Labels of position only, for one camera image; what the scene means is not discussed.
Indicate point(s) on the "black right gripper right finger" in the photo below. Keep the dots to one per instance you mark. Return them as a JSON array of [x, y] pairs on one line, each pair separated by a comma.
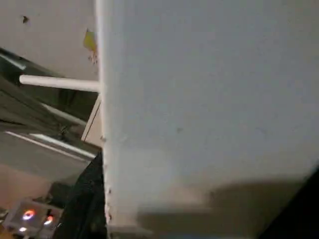
[[299, 211]]

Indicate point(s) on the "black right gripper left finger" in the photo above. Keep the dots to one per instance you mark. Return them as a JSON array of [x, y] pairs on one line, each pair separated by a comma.
[[84, 199]]

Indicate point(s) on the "white plastic table leg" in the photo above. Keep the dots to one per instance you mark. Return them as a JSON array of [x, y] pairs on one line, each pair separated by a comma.
[[59, 83]]

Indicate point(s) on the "white plastic table top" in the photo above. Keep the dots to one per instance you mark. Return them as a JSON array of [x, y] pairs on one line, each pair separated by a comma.
[[199, 99]]

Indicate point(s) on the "grey box with red lights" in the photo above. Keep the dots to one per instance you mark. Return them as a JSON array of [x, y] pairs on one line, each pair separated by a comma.
[[32, 219]]

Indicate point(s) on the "white flat board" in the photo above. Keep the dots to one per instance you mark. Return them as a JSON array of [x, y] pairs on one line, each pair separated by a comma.
[[37, 159]]

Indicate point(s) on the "yellow wall sticker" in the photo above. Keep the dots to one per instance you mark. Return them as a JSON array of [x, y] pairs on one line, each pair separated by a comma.
[[89, 41]]

